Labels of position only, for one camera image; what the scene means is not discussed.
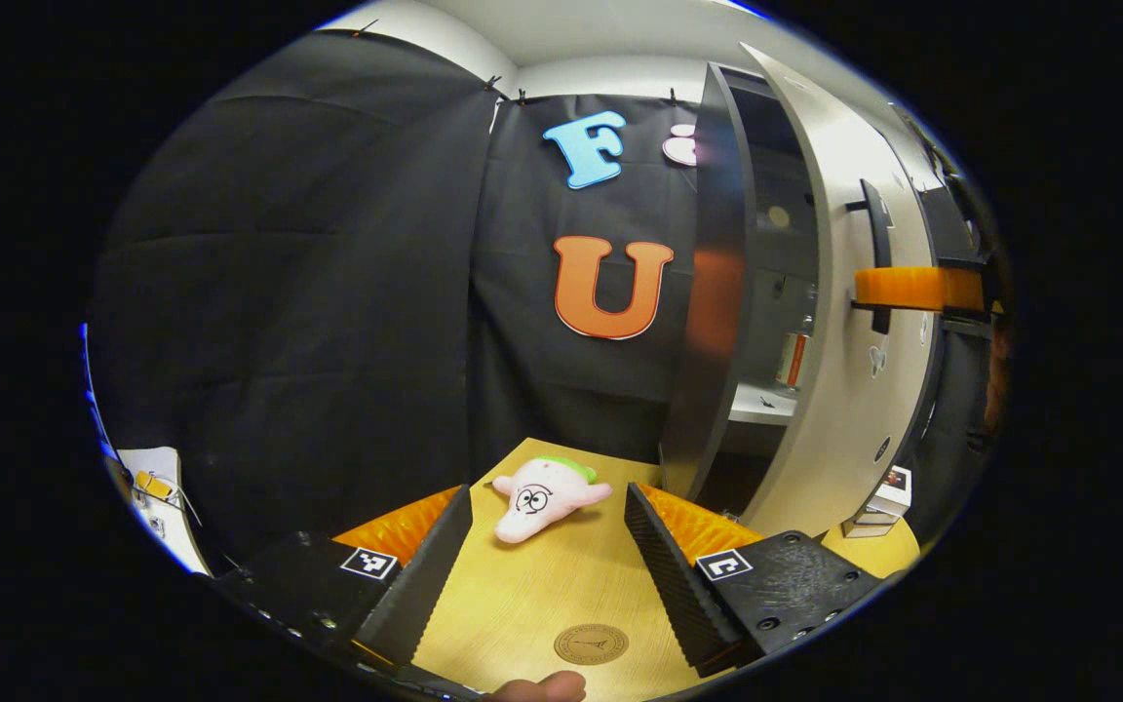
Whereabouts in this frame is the white photo cover book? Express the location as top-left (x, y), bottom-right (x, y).
top-left (864, 466), bottom-right (913, 518)

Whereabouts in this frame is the clear glass bottle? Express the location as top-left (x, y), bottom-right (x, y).
top-left (776, 314), bottom-right (814, 391)

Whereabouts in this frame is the round brown coaster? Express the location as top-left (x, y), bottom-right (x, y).
top-left (554, 624), bottom-right (630, 667)

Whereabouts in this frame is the pink plush toy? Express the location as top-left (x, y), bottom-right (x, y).
top-left (491, 455), bottom-right (613, 544)

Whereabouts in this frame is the white cabinet shelf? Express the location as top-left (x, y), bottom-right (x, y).
top-left (729, 382), bottom-right (801, 426)

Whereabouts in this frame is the white panel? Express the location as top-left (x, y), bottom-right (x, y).
top-left (118, 447), bottom-right (212, 576)

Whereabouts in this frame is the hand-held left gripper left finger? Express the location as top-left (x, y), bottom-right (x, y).
top-left (213, 485), bottom-right (474, 669)

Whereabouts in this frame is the black backdrop cloth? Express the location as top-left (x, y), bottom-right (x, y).
top-left (89, 29), bottom-right (1006, 576)

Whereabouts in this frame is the black door handle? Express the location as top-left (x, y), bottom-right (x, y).
top-left (846, 178), bottom-right (899, 335)

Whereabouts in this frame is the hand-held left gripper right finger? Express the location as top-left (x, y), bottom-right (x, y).
top-left (624, 482), bottom-right (886, 680)

